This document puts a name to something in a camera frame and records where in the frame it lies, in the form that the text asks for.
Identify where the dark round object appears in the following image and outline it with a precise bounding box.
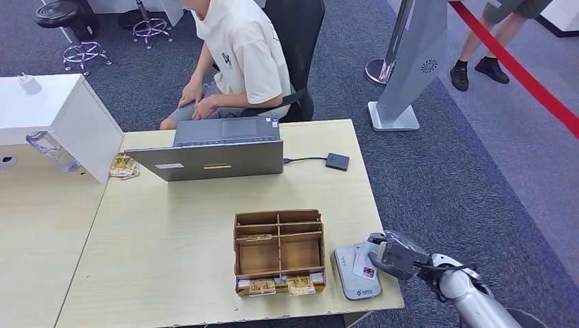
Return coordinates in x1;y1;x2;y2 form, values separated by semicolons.
504;307;549;328

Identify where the clear plastic water bottle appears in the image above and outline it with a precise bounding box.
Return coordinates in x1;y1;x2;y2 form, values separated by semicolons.
25;131;81;174

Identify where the white cabinet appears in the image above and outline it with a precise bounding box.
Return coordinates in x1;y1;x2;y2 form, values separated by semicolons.
0;73;125;185

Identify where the red barrier belt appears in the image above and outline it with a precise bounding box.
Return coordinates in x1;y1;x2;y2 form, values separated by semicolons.
449;0;579;140

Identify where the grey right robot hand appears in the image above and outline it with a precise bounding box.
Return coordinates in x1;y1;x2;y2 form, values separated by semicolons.
367;230;432;282

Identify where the person's right hand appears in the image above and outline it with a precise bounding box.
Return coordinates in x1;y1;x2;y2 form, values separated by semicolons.
178;79;204;109

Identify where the black USB cable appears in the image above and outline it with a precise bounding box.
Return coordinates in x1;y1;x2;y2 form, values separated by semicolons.
283;156;328;165

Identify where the white card reader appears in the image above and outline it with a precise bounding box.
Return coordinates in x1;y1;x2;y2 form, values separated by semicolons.
333;242;383;301

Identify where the grey laptop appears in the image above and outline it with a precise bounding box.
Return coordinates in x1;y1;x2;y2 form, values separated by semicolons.
124;115;285;183

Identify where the person's left hand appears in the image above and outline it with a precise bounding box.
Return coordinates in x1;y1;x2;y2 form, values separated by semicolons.
192;96;219;121

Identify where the white table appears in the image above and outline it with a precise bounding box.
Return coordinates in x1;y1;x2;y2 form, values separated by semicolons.
85;0;202;27

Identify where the white ID card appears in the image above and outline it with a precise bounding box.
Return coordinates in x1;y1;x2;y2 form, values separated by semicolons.
352;241;380;282

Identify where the chrome stanchion post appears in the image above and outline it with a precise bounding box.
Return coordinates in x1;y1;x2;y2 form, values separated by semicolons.
365;0;414;87

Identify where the seated person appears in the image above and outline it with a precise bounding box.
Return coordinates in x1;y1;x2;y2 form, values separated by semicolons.
159;0;293;131

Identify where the black office chair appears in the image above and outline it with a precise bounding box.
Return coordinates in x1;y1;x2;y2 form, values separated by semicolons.
212;0;326;124

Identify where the white charger plug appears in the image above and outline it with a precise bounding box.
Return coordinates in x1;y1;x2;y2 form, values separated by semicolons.
17;72;43;95

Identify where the standing person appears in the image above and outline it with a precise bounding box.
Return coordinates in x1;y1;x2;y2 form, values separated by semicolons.
449;0;554;92

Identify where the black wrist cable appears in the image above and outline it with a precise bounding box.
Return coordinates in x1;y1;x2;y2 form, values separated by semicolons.
414;261;481;302

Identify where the white platform black base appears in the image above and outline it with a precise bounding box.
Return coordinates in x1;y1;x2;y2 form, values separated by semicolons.
535;0;579;38

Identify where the grey kiosk stand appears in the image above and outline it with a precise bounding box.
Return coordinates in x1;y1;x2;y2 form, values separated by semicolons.
367;0;449;133

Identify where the wooden card organizer box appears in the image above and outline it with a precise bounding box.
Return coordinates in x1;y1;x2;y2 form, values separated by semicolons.
233;208;326;299

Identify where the black stool chrome base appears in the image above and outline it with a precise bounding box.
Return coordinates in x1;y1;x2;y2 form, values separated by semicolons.
34;0;112;77

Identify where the small black USB device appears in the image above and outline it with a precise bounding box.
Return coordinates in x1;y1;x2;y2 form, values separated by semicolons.
325;152;350;172

